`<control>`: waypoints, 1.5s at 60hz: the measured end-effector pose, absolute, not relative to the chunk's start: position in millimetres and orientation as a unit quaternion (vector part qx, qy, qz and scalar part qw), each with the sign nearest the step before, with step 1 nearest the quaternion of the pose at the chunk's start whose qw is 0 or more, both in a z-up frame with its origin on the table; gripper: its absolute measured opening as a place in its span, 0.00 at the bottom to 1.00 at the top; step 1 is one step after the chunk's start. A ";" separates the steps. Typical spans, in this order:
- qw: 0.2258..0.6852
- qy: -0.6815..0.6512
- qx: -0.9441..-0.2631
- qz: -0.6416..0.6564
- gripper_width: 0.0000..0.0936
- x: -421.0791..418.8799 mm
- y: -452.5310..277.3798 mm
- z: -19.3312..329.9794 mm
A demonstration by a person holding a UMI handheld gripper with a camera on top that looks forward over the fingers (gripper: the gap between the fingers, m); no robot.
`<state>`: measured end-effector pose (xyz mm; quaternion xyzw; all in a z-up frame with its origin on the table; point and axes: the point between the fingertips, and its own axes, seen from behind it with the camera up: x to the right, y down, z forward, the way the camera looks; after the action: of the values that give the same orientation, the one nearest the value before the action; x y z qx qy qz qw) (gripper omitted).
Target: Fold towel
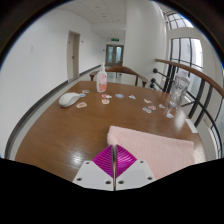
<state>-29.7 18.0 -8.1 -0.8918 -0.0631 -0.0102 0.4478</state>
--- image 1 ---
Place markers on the small orange sticker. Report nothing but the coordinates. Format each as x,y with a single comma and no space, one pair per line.
81,105

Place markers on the tall black-framed window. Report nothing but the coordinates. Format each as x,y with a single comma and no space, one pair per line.
186,53

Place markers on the green exit sign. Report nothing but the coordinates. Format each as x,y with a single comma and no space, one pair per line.
115,39

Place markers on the wooden armchair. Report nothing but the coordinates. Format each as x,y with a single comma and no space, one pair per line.
120,69

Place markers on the glass double door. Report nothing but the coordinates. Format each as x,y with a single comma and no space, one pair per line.
114,55

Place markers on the high black-framed window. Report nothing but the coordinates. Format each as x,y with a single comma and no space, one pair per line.
178,21

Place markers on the white pump bottle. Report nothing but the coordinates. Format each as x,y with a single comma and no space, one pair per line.
101,83

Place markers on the wooden-topped black railing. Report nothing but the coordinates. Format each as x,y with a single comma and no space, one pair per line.
193,70

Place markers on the beige side door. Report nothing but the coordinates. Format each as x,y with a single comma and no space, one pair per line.
71,55

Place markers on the white paper card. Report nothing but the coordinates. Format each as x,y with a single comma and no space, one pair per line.
191,126

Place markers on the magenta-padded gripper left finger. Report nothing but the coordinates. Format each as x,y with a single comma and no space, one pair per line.
96,176

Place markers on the pink towel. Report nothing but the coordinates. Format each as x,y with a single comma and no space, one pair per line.
160,150

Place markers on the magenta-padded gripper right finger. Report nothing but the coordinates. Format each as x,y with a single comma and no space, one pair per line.
133,175

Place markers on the clear plastic drink bottle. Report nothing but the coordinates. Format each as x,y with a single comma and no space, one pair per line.
178,91

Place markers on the white wall plate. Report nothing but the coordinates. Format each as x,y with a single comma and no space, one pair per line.
32,48

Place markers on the small paper sticker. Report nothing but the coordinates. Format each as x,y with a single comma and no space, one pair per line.
106,96
119,96
132,97
147,100
105,101
146,110

